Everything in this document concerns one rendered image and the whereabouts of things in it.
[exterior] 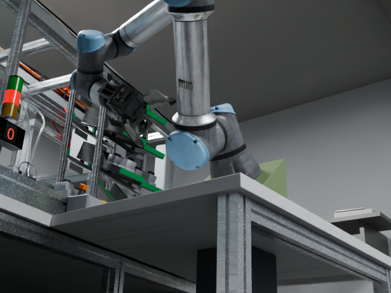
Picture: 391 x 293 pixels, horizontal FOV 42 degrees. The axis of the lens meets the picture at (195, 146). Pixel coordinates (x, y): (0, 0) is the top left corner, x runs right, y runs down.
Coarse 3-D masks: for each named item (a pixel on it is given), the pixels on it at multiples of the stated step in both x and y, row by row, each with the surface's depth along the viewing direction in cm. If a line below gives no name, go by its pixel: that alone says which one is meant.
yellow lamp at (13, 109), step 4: (4, 104) 165; (8, 104) 165; (12, 104) 165; (4, 108) 165; (8, 108) 164; (12, 108) 165; (16, 108) 166; (4, 112) 164; (8, 112) 164; (12, 112) 165; (16, 112) 166; (12, 116) 164
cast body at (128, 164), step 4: (124, 160) 194; (128, 160) 192; (132, 160) 194; (120, 164) 195; (124, 164) 193; (128, 164) 192; (132, 164) 194; (124, 168) 192; (128, 168) 191; (132, 168) 194; (128, 176) 192
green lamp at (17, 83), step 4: (12, 76) 170; (8, 80) 170; (12, 80) 169; (16, 80) 169; (20, 80) 170; (8, 84) 168; (12, 84) 168; (16, 84) 169; (20, 84) 170; (8, 88) 168; (12, 88) 167; (16, 88) 168; (20, 88) 170; (20, 92) 170
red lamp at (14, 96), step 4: (8, 92) 167; (12, 92) 167; (16, 92) 168; (8, 96) 166; (12, 96) 166; (16, 96) 167; (20, 96) 170; (4, 100) 166; (8, 100) 166; (12, 100) 166; (16, 100) 167; (16, 104) 167
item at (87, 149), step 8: (88, 144) 204; (80, 152) 205; (88, 152) 202; (104, 152) 215; (88, 160) 200; (104, 160) 194; (104, 168) 196; (112, 168) 190; (120, 168) 187; (136, 176) 194
